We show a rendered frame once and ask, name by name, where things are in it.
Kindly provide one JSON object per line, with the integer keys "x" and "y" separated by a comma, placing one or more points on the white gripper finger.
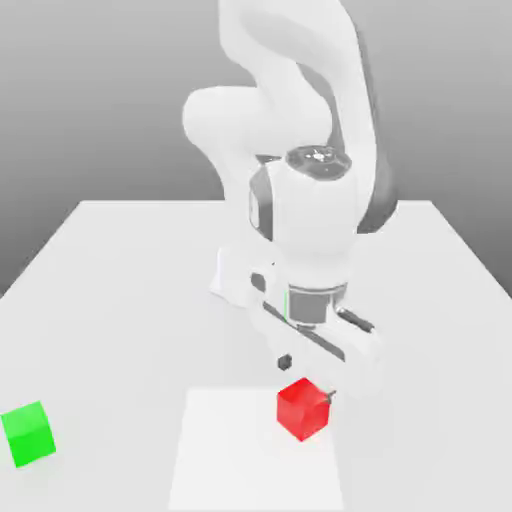
{"x": 330, "y": 388}
{"x": 284, "y": 361}

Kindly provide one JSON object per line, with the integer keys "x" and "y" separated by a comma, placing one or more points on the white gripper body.
{"x": 352, "y": 352}

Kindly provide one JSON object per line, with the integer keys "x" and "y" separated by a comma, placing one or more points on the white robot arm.
{"x": 304, "y": 216}

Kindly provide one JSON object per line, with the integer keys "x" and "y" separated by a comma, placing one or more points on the small red cube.
{"x": 302, "y": 410}

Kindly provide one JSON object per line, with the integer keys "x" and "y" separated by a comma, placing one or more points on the small green cube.
{"x": 28, "y": 434}

